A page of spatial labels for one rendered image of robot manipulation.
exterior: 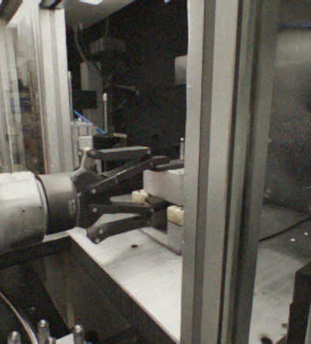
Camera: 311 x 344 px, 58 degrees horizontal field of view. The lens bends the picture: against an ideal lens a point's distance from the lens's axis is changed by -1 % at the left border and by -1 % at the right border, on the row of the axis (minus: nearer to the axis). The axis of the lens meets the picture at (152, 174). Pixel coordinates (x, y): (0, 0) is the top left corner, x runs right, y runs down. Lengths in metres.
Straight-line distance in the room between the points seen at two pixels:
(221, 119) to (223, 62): 0.04
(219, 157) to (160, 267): 0.24
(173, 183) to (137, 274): 0.14
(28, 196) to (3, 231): 0.04
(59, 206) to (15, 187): 0.05
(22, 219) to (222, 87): 0.24
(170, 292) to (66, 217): 0.15
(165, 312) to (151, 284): 0.05
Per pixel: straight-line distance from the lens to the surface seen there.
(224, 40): 0.20
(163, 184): 0.45
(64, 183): 0.35
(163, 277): 0.38
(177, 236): 0.42
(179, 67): 0.50
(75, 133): 0.66
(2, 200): 0.33
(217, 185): 0.20
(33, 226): 0.34
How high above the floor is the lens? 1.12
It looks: 13 degrees down
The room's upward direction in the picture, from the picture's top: straight up
